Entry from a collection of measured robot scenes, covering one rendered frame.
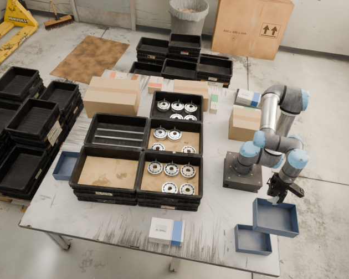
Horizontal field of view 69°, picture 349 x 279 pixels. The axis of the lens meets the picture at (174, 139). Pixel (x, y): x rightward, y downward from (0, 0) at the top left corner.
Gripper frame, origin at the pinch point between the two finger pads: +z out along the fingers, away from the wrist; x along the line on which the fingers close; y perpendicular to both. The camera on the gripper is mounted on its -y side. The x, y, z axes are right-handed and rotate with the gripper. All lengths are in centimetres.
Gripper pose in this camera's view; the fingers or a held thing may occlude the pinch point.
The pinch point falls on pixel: (275, 202)
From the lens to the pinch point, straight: 142.5
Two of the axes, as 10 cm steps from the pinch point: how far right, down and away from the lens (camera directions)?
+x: -1.9, 6.7, -7.2
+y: -9.8, -2.0, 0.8
